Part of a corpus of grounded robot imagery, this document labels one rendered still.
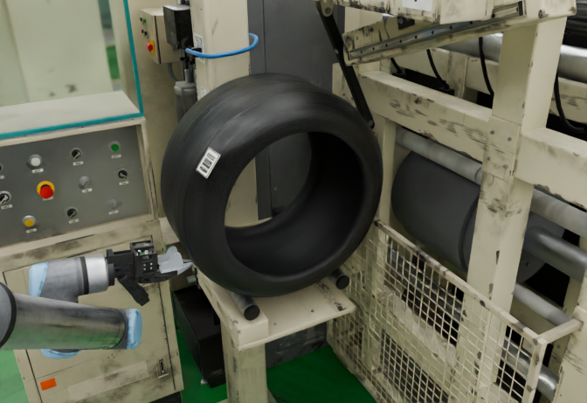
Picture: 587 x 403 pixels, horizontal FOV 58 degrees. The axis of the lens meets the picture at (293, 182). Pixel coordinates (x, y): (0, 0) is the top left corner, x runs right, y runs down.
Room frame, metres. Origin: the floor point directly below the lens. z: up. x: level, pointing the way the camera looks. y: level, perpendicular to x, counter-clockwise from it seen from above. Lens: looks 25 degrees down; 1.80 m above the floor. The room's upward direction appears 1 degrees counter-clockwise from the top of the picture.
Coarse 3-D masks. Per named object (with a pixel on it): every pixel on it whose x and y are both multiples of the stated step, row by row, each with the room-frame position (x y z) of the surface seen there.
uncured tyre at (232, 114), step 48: (240, 96) 1.22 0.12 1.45; (288, 96) 1.20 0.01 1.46; (336, 96) 1.28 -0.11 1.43; (192, 144) 1.15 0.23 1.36; (240, 144) 1.10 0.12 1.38; (336, 144) 1.50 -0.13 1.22; (192, 192) 1.08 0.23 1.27; (336, 192) 1.48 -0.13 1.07; (192, 240) 1.07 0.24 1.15; (240, 240) 1.38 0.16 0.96; (288, 240) 1.42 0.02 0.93; (336, 240) 1.34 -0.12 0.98; (240, 288) 1.10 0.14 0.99; (288, 288) 1.15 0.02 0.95
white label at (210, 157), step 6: (210, 150) 1.10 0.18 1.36; (204, 156) 1.10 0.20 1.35; (210, 156) 1.09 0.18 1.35; (216, 156) 1.08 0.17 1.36; (204, 162) 1.09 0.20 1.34; (210, 162) 1.08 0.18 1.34; (216, 162) 1.07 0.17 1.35; (198, 168) 1.09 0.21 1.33; (204, 168) 1.08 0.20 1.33; (210, 168) 1.07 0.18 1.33; (204, 174) 1.07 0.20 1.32
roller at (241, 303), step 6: (234, 294) 1.18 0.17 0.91; (234, 300) 1.16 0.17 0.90; (240, 300) 1.14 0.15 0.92; (246, 300) 1.14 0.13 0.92; (252, 300) 1.14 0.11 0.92; (240, 306) 1.13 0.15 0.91; (246, 306) 1.12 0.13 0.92; (252, 306) 1.11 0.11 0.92; (258, 306) 1.13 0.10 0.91; (246, 312) 1.10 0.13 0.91; (252, 312) 1.11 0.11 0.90; (258, 312) 1.12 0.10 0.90; (246, 318) 1.10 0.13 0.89; (252, 318) 1.11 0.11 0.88
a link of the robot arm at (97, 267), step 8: (88, 256) 1.06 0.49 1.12; (96, 256) 1.06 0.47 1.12; (88, 264) 1.03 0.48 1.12; (96, 264) 1.04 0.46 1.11; (104, 264) 1.04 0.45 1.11; (88, 272) 1.02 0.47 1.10; (96, 272) 1.02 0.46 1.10; (104, 272) 1.03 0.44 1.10; (88, 280) 1.01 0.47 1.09; (96, 280) 1.01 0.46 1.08; (104, 280) 1.02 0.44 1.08; (96, 288) 1.01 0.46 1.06; (104, 288) 1.02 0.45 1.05
